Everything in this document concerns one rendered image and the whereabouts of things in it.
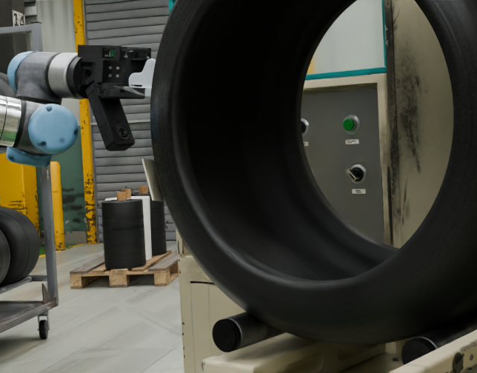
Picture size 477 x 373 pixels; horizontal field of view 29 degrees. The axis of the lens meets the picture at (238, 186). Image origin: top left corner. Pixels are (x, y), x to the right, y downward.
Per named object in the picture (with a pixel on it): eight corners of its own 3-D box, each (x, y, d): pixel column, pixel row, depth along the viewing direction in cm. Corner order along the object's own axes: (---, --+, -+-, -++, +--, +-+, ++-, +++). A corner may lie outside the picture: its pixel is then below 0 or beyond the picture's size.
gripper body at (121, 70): (121, 45, 140) (67, 44, 147) (120, 102, 141) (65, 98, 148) (155, 48, 146) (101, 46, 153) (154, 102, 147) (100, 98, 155)
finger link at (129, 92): (138, 87, 138) (96, 84, 143) (138, 98, 138) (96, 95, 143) (159, 88, 142) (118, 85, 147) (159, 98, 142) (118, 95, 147)
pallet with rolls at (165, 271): (108, 268, 876) (103, 187, 872) (192, 264, 866) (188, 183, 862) (69, 289, 757) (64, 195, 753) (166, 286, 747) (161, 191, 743)
